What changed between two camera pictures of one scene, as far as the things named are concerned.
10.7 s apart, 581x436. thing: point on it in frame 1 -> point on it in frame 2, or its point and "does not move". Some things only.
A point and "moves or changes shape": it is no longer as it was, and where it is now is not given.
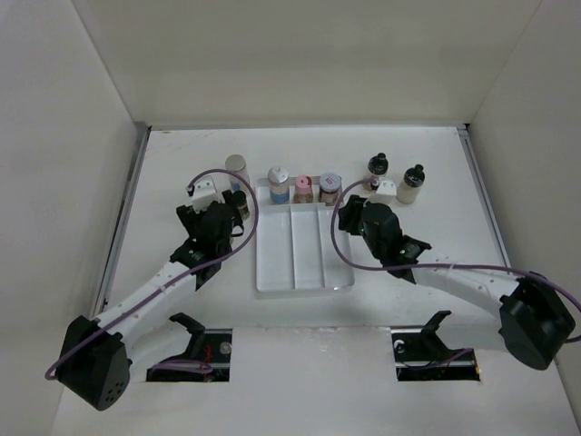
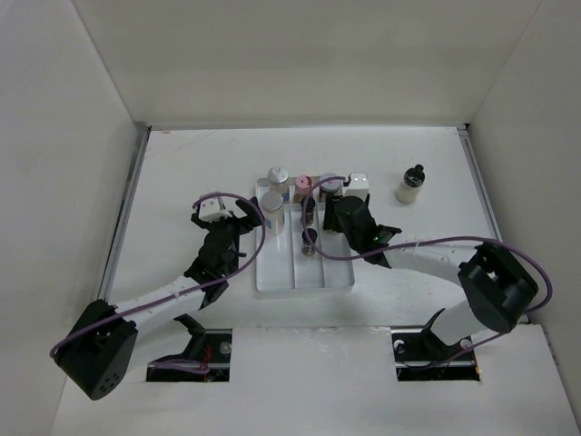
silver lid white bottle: [238, 163] -> [272, 204]
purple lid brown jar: [329, 188] does not move
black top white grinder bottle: [413, 178] does not move
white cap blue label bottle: [278, 177] does not move
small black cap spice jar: [240, 200] moves or changes shape
